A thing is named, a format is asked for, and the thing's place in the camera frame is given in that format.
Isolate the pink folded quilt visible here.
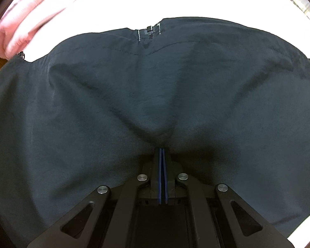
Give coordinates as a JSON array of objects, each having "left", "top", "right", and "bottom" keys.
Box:
[{"left": 0, "top": 0, "right": 93, "bottom": 60}]

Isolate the green and black hooded jacket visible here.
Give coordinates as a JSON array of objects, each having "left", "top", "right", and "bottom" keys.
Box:
[{"left": 0, "top": 18, "right": 310, "bottom": 248}]

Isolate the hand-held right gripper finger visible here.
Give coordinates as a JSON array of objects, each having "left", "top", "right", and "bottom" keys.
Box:
[
  {"left": 27, "top": 147, "right": 162, "bottom": 248},
  {"left": 161, "top": 147, "right": 294, "bottom": 248}
]

